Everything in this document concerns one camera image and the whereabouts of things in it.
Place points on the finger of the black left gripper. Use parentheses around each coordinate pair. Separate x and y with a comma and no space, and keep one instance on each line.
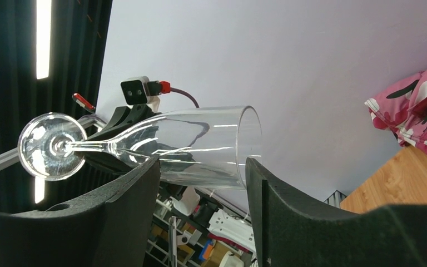
(139,134)

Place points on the pink camouflage cloth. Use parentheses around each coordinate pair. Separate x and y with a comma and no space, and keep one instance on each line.
(402,109)

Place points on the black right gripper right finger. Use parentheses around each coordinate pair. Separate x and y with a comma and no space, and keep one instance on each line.
(292,228)

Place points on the wine glass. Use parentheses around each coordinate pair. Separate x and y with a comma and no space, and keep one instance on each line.
(201,147)

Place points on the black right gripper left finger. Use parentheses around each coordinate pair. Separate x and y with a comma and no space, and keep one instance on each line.
(108,226)

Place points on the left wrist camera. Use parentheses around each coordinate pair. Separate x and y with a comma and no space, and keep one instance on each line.
(142,91)

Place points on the red clamp on frame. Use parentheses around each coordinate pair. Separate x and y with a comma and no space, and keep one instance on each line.
(81,101)

